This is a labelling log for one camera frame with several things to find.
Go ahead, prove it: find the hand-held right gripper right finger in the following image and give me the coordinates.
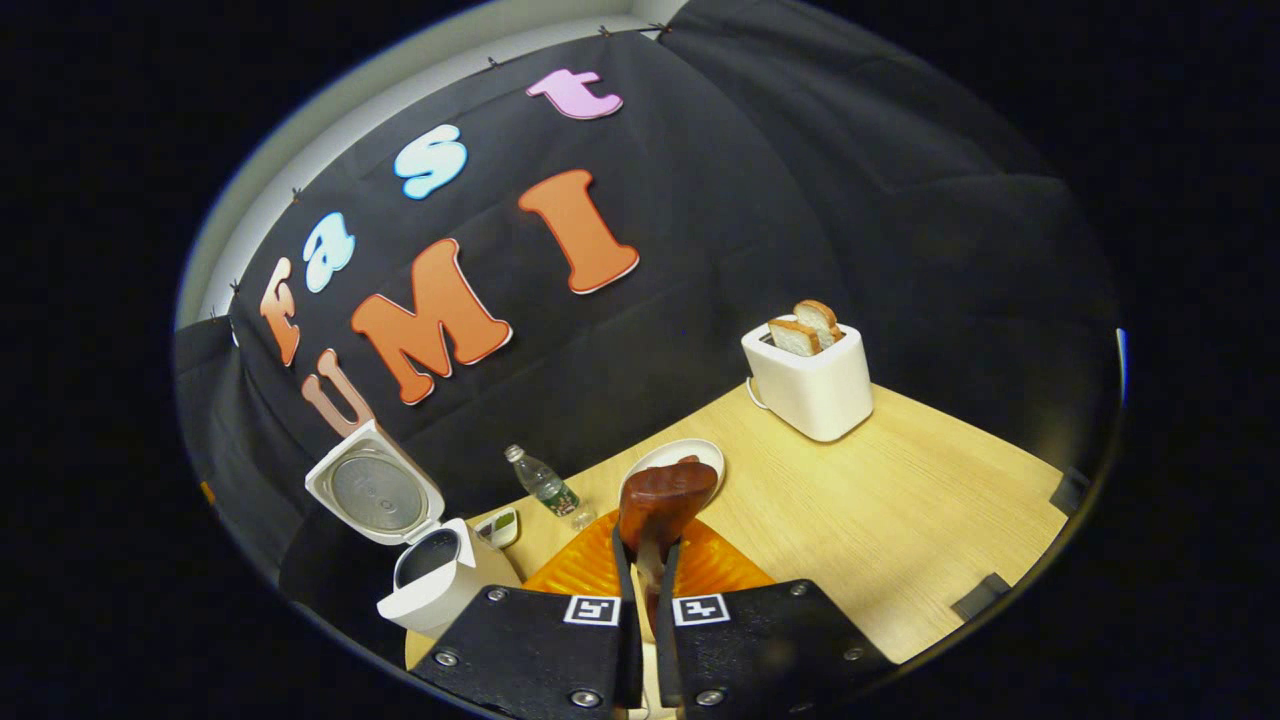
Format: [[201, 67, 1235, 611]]
[[655, 516, 896, 717]]

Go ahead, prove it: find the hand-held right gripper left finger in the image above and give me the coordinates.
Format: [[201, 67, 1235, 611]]
[[410, 512, 646, 716]]

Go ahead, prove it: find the brown wooden spoon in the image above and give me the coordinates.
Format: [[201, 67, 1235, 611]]
[[618, 455, 721, 641]]

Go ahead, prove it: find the white rice cooker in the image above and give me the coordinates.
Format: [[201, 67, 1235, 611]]
[[305, 420, 523, 638]]

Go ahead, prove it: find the small white dish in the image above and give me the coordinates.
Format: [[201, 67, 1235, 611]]
[[477, 506, 522, 551]]

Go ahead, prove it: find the clear plastic water bottle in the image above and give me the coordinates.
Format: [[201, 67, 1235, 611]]
[[503, 444, 598, 531]]

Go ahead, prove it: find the white oval plate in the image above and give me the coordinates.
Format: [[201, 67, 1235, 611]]
[[620, 438, 726, 501]]

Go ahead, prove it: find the white toaster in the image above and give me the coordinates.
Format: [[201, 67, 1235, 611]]
[[741, 315, 874, 443]]

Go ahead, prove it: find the black tape piece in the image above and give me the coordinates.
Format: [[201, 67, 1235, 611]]
[[950, 573, 1013, 623]]

